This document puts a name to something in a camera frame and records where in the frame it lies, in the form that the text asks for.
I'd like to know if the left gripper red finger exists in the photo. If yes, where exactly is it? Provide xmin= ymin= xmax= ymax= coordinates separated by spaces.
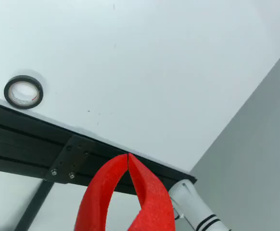
xmin=74 ymin=154 xmax=128 ymax=231
xmin=127 ymin=153 xmax=176 ymax=231

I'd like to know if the black electrical tape roll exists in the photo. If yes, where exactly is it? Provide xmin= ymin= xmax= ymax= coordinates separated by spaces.
xmin=3 ymin=75 xmax=44 ymax=110

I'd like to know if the black table leg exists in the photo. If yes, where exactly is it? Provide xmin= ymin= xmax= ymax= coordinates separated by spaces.
xmin=14 ymin=180 xmax=55 ymax=231

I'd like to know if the black corner bracket plate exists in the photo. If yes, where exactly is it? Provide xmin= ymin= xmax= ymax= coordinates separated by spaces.
xmin=43 ymin=135 xmax=97 ymax=185

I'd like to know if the black aluminium table frame rail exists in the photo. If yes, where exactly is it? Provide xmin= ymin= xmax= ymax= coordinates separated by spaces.
xmin=0 ymin=99 xmax=198 ymax=196

